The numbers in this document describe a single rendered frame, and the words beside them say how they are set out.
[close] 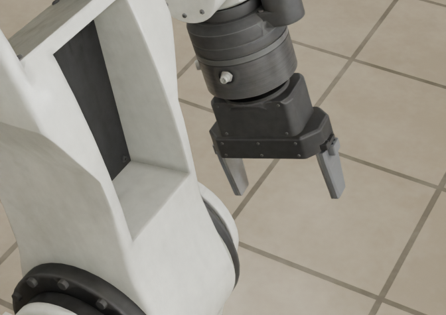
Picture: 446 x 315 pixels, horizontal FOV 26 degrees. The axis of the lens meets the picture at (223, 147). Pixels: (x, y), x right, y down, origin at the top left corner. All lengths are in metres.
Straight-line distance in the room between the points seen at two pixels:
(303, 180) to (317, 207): 0.07
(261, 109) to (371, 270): 0.81
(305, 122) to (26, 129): 0.36
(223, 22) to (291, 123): 0.12
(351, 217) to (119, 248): 1.08
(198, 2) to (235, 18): 0.05
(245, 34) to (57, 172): 0.24
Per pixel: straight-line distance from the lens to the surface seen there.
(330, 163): 0.92
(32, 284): 0.76
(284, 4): 0.83
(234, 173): 0.98
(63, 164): 0.66
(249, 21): 0.84
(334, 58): 2.11
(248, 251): 1.67
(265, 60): 0.86
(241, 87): 0.87
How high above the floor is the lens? 1.22
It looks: 41 degrees down
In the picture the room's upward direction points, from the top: straight up
